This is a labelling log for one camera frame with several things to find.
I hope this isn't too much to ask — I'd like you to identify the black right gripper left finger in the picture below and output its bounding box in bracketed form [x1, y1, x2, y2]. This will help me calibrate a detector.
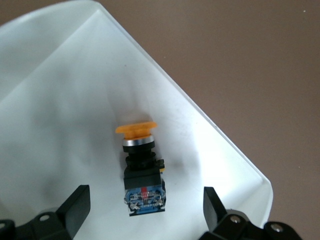
[14, 184, 91, 240]

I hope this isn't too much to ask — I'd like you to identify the white plastic bin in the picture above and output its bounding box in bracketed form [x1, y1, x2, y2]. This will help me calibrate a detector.
[0, 0, 273, 240]

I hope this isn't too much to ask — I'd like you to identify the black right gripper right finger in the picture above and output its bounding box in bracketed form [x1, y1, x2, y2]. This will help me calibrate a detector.
[203, 186, 261, 240]

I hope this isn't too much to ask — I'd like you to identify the orange push button switch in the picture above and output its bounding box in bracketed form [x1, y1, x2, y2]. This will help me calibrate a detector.
[115, 120, 167, 217]

